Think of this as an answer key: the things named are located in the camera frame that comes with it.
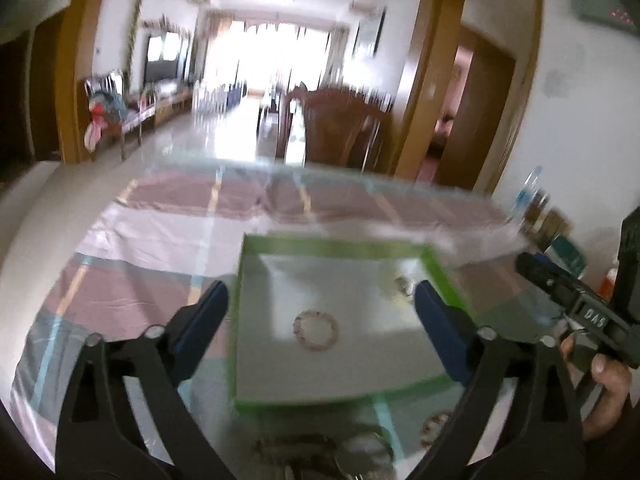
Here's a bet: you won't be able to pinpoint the wooden television cabinet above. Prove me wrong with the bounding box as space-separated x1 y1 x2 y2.
154 87 197 128

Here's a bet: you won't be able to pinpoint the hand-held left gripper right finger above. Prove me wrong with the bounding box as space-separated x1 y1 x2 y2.
412 279 587 480

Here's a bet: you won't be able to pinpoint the carved wooden chair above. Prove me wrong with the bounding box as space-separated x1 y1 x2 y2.
276 85 394 175

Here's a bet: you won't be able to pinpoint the chair piled with clothes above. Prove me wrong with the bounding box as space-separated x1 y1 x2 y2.
82 71 147 162

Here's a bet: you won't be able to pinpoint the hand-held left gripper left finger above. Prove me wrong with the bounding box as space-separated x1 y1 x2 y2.
54 280 236 480

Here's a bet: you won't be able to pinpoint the framed wall picture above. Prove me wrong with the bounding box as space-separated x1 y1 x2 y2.
352 7 387 59

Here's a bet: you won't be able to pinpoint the dark metal chain necklace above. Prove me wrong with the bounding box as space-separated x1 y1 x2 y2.
256 434 397 480

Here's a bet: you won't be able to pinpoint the brown beaded bracelet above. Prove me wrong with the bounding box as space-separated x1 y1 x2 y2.
421 412 451 445

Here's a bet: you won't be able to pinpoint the person's right hand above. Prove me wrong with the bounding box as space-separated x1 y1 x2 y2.
560 333 633 442

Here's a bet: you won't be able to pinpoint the plaid tablecloth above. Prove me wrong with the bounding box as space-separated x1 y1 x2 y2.
10 165 533 480

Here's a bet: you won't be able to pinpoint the clear water bottle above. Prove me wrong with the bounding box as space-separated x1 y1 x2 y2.
511 166 544 228

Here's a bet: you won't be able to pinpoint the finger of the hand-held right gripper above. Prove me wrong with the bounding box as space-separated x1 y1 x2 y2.
516 251 576 311

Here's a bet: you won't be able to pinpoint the glass jars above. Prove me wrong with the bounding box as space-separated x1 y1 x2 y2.
527 194 572 242

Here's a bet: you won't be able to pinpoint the wooden door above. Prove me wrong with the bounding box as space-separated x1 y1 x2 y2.
435 27 517 192

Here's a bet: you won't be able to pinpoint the teal box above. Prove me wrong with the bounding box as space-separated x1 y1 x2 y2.
549 235 587 277

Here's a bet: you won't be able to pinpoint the green jewelry box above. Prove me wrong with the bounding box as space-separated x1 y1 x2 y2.
226 232 478 408

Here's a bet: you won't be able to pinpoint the flat screen television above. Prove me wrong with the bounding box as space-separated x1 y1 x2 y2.
143 31 184 84

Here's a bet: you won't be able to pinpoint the pink beaded bracelet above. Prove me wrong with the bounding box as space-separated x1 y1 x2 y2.
291 310 342 352

